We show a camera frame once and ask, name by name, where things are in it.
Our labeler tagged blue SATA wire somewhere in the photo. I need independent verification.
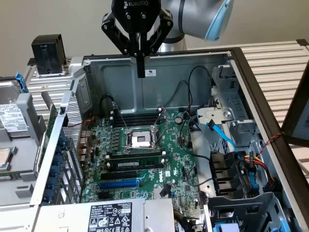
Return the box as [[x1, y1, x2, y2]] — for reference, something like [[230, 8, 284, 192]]
[[206, 119, 240, 159]]

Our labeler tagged silver hard disk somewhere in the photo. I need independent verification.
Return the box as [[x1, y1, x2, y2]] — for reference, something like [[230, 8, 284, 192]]
[[0, 81, 33, 139]]

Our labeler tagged black box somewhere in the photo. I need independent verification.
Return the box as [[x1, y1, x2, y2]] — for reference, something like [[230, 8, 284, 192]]
[[27, 33, 71, 78]]

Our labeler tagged green Dell motherboard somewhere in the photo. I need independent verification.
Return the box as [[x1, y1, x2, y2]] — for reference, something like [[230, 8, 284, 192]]
[[79, 109, 209, 219]]

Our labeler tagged thin black wire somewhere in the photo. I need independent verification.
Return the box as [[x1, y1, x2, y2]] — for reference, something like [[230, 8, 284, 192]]
[[187, 66, 213, 108], [163, 80, 189, 109]]

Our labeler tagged yellow black braided cable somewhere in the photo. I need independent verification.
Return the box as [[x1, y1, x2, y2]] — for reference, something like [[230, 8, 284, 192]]
[[174, 209, 205, 229]]

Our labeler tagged CPU socket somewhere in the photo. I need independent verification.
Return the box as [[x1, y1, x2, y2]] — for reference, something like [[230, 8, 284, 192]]
[[120, 125, 162, 154]]

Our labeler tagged long black expansion slot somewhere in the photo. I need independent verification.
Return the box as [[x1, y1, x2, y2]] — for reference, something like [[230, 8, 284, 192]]
[[99, 170, 139, 181]]

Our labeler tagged silver power supply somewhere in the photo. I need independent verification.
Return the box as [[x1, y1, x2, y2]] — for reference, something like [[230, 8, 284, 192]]
[[30, 197, 176, 232]]

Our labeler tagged grey hard drive tray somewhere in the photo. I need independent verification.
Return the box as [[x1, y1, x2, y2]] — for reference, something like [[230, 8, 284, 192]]
[[0, 77, 50, 207]]

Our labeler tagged pale blue plastic tab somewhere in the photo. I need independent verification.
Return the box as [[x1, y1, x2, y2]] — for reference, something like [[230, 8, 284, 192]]
[[213, 221, 240, 232]]

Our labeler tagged metal socket cover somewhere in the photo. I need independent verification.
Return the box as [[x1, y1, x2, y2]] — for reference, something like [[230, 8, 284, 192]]
[[152, 108, 169, 149]]

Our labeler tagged dark framed panel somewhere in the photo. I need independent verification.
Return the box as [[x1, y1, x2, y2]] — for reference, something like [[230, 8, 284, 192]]
[[281, 69, 309, 147]]

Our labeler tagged open grey PC case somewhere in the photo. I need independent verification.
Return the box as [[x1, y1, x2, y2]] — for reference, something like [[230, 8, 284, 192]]
[[29, 47, 309, 232]]

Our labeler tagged black RAM slot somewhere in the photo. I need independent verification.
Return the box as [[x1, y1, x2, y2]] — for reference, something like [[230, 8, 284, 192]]
[[110, 154, 164, 163], [114, 119, 158, 124], [113, 116, 159, 121], [105, 150, 167, 160], [113, 113, 159, 118], [115, 123, 157, 128]]

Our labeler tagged silver disk bay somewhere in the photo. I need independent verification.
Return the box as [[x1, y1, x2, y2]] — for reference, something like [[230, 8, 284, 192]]
[[196, 64, 260, 155]]

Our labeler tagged blue disk latch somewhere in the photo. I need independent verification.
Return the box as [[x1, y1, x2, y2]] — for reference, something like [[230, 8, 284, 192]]
[[14, 71, 30, 94]]

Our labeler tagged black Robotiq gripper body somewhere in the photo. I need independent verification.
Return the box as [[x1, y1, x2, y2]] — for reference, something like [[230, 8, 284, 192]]
[[111, 0, 162, 32]]

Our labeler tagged thin metal locking lever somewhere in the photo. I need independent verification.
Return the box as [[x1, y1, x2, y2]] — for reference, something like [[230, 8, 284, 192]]
[[120, 144, 161, 152], [112, 101, 130, 134]]

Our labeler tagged yellow red black wire bundle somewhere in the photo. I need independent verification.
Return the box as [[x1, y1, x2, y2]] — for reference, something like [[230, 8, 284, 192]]
[[238, 151, 277, 188]]

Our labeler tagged black plastic fan shroud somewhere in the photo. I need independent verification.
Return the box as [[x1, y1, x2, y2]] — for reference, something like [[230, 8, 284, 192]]
[[209, 150, 245, 197]]

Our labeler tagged blue plastic clip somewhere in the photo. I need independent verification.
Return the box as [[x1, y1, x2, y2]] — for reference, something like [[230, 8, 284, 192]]
[[248, 166, 259, 194]]

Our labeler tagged CPU chip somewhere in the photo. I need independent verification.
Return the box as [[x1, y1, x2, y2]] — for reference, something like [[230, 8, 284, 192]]
[[0, 146, 15, 170]]

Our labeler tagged grey drive cage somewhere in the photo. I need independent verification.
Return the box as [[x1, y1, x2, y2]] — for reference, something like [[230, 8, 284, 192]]
[[204, 191, 292, 232]]

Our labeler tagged thick black cable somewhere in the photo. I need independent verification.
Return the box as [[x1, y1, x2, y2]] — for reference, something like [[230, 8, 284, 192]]
[[180, 115, 212, 161], [99, 95, 117, 114]]

